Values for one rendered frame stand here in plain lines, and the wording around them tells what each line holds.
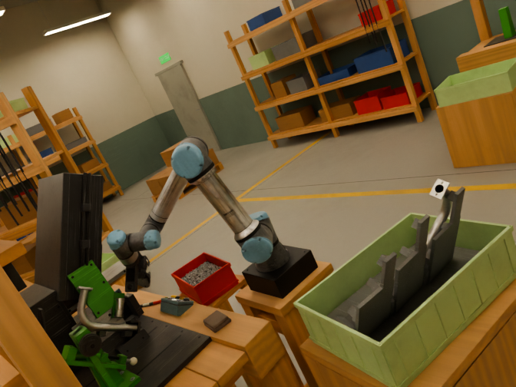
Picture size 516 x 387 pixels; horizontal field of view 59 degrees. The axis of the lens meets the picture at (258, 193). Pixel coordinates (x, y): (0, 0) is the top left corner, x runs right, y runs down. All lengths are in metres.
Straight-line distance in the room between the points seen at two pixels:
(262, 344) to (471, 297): 0.70
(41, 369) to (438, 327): 1.06
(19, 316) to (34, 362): 0.12
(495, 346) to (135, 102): 11.25
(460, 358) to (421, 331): 0.13
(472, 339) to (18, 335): 1.21
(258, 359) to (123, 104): 10.71
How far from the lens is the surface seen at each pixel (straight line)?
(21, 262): 5.11
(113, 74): 12.14
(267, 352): 1.71
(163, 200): 1.86
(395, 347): 1.35
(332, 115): 7.40
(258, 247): 1.71
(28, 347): 1.31
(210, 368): 1.67
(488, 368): 1.57
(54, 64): 11.71
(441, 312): 1.45
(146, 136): 12.15
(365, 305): 1.36
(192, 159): 1.61
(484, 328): 1.54
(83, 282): 2.02
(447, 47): 6.79
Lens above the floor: 1.77
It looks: 16 degrees down
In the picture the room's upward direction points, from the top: 25 degrees counter-clockwise
